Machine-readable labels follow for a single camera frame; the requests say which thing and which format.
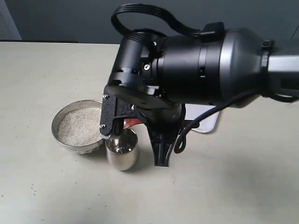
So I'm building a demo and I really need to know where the white plastic tray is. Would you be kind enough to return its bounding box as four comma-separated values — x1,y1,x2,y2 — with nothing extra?
185,104,219,133

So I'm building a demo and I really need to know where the small steel cup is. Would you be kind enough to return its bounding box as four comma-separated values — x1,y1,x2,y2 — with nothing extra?
105,129,140,171

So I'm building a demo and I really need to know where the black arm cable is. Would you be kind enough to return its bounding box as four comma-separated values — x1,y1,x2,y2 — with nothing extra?
110,4,273,154

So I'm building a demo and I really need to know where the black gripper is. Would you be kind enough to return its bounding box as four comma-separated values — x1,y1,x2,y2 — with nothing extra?
100,35,187,167

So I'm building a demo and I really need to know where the steel bowl of rice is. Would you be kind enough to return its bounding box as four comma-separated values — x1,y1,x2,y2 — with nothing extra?
51,99,104,154

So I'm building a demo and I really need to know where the dark red wooden spoon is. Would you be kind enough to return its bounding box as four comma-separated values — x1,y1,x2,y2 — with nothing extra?
123,118,142,129

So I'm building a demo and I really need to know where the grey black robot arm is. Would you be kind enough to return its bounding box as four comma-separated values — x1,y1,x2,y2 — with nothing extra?
100,28,299,167

